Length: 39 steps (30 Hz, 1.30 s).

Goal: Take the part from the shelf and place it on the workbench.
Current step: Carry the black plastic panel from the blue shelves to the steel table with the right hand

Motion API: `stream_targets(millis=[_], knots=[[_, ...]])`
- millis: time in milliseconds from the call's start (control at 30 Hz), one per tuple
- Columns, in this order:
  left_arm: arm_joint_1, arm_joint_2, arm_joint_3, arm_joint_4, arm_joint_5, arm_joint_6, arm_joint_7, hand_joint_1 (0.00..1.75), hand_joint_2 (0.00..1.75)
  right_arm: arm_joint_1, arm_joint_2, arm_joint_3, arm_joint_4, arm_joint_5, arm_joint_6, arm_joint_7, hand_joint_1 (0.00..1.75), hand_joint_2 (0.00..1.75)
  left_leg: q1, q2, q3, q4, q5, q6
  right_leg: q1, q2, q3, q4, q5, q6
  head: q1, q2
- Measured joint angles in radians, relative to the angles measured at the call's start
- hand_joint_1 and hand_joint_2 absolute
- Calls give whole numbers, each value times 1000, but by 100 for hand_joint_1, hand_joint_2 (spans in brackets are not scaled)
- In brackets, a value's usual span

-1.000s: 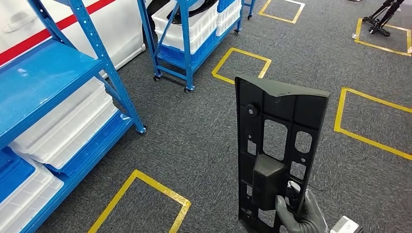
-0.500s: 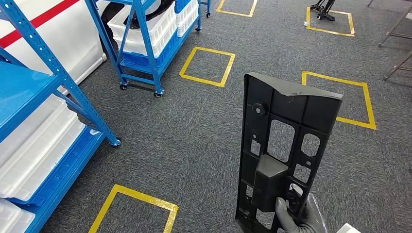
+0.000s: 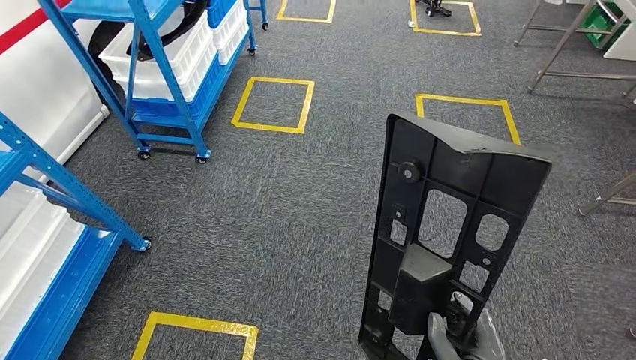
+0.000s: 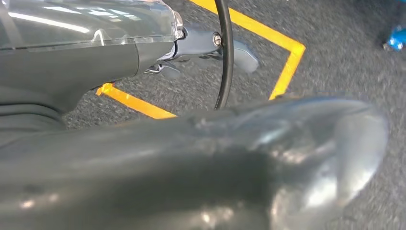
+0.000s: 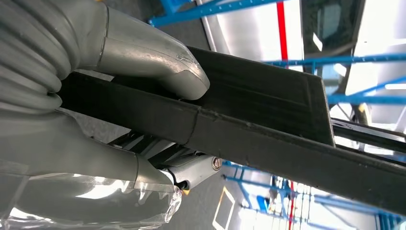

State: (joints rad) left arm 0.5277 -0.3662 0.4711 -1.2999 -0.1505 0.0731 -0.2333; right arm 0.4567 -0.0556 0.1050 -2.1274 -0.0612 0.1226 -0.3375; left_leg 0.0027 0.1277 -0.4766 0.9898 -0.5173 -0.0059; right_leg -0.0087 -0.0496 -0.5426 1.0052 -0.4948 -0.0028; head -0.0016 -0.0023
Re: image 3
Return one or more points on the black plastic plate bracket part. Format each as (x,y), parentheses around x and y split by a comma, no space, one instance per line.
(457,169)

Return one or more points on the blue wheeled shelf rack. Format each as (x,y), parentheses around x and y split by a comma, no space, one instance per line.
(164,69)

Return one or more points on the black curved part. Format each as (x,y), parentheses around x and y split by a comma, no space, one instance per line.
(174,35)

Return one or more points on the blue metal shelf rack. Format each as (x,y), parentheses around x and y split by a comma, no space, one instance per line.
(74,293)

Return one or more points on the blue plastic bin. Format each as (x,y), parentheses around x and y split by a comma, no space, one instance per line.
(198,107)
(218,10)

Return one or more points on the yellow floor tape square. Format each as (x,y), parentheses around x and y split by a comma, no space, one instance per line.
(198,323)

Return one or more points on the black wheeled base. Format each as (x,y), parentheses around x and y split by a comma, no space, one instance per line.
(434,7)

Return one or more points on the white car with red stripe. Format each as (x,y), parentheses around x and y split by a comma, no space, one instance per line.
(44,99)

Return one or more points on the green plastic crate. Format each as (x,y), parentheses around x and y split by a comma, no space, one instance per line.
(598,22)

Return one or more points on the white cabinet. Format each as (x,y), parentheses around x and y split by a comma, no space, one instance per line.
(623,47)

